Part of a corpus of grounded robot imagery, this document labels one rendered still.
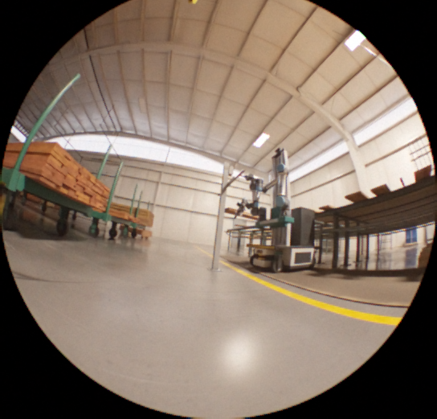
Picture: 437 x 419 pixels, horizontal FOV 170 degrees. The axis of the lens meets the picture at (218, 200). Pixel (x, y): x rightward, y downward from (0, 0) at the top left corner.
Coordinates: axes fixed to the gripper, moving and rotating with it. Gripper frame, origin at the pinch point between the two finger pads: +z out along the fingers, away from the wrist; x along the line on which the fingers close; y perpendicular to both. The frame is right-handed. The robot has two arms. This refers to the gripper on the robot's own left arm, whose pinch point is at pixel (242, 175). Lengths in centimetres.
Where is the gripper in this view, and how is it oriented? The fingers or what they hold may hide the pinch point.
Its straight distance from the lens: 192.0
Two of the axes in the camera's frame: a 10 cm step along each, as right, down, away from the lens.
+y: 1.2, -9.6, 2.7
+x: 2.7, -2.3, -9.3
